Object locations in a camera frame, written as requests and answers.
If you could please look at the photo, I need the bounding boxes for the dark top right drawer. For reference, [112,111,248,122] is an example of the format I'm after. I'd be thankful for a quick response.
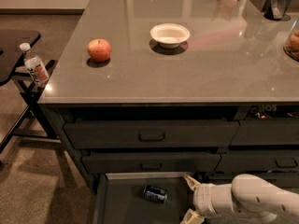
[231,118,299,146]

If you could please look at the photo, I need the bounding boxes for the open dark bottom drawer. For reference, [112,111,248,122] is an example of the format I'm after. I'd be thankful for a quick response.
[93,173,192,224]

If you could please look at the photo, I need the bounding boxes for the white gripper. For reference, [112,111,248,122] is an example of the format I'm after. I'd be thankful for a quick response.
[179,175,234,224]

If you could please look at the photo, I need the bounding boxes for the glass jar with snacks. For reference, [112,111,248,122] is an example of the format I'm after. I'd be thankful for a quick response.
[283,19,299,62]

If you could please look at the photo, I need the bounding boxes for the blue pepsi can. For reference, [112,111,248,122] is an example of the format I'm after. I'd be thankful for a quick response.
[143,186,167,203]

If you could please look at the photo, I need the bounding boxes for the dark middle left drawer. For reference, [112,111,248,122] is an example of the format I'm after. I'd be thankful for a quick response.
[81,152,221,174]

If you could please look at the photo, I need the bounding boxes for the black side table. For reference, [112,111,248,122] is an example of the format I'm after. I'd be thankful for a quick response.
[0,29,57,151]

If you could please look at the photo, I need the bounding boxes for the dark bottom right drawer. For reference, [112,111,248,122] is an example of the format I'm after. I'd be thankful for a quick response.
[205,173,299,189]

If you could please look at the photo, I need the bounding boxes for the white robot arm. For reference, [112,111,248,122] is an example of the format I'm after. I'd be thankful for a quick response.
[180,174,299,224]

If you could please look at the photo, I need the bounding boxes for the dark top left drawer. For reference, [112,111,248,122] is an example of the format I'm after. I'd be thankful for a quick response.
[64,119,239,149]

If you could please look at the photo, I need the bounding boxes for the dark middle right drawer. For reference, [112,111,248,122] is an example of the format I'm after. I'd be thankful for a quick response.
[216,150,299,173]

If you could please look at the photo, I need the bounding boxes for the grey counter cabinet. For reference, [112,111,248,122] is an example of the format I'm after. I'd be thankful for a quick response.
[40,0,299,189]

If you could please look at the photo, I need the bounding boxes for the red apple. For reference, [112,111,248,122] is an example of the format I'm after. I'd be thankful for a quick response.
[87,38,111,63]

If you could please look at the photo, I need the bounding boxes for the clear plastic water bottle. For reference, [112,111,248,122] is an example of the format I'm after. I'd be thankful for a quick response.
[20,43,50,87]

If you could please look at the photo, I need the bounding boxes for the white paper bowl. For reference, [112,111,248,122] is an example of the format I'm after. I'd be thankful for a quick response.
[149,23,190,49]

